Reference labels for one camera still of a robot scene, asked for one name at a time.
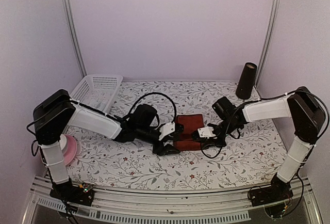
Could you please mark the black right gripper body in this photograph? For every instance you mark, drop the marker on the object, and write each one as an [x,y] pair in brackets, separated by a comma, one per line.
[227,126]

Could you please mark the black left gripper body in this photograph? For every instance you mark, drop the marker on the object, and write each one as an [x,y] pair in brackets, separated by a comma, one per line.
[159,149]

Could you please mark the dark red towel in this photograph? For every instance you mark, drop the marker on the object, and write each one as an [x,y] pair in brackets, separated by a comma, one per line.
[191,123]

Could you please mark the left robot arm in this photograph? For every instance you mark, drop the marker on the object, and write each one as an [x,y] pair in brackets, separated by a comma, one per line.
[51,117]

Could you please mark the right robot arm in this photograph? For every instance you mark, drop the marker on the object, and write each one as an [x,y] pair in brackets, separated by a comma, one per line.
[306,112]

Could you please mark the floral tablecloth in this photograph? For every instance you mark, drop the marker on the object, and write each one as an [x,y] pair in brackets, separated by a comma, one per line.
[249,158]

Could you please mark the black cylinder cup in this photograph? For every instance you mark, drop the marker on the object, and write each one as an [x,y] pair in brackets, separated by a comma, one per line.
[246,81]

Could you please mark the white plastic basket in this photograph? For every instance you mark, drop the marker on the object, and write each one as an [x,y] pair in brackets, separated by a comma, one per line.
[98,90]

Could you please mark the pink plate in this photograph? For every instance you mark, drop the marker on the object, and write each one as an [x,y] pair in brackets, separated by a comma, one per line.
[71,150]

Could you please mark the white bowl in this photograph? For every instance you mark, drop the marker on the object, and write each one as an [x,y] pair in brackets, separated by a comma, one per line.
[63,143]

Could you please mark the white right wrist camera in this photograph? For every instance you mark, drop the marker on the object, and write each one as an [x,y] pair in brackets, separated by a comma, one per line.
[204,132]

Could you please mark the front aluminium rail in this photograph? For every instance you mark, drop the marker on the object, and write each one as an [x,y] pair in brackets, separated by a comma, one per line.
[123,205]

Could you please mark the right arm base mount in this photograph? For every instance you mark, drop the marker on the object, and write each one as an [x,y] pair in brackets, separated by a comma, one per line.
[277,191]

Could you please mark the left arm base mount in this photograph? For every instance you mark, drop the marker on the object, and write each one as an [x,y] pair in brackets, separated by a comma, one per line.
[67,192]

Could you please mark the right aluminium frame post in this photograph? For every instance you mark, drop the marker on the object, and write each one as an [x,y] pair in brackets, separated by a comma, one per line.
[267,41]

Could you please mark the aluminium frame post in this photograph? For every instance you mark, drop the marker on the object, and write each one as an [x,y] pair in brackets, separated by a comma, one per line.
[74,38]
[267,41]

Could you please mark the left aluminium frame post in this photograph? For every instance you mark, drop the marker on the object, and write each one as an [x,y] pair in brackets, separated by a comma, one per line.
[74,38]

